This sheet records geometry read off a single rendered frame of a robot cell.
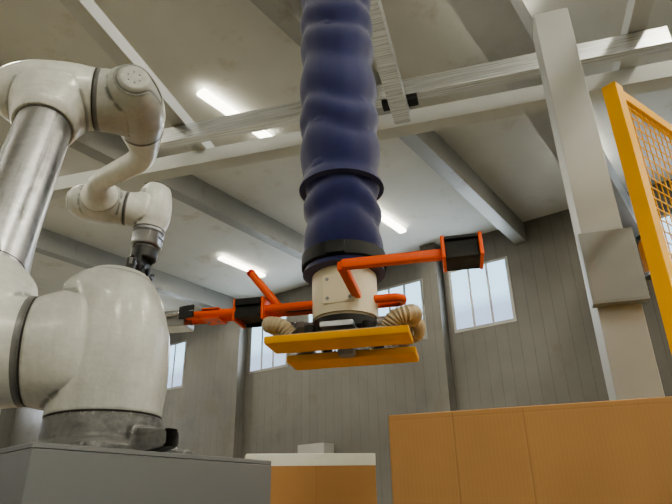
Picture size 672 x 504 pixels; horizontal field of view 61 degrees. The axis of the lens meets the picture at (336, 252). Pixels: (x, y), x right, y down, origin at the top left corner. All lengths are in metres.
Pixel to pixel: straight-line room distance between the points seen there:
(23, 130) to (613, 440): 1.19
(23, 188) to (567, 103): 2.35
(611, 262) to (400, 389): 8.52
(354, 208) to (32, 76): 0.78
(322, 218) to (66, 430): 0.89
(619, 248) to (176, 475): 2.04
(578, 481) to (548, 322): 8.73
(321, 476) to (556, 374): 7.19
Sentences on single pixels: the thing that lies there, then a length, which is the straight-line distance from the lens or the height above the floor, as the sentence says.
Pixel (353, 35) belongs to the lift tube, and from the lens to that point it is 1.85.
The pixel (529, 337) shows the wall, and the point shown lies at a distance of 9.91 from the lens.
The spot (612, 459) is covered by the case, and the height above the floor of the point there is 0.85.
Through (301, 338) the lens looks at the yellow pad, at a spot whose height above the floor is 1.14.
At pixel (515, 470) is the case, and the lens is 1.17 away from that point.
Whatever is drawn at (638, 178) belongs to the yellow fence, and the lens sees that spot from 2.07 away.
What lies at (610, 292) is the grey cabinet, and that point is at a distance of 2.42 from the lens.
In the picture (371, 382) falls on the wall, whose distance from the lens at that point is 11.09.
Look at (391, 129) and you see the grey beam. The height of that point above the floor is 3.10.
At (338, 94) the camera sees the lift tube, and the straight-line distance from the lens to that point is 1.70.
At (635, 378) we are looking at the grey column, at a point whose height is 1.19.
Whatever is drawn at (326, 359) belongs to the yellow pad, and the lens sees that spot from 1.52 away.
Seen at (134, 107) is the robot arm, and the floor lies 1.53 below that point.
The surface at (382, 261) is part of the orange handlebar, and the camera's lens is 1.23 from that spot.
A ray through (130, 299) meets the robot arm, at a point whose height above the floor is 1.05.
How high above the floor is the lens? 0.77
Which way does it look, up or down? 24 degrees up
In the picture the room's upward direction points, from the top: 1 degrees counter-clockwise
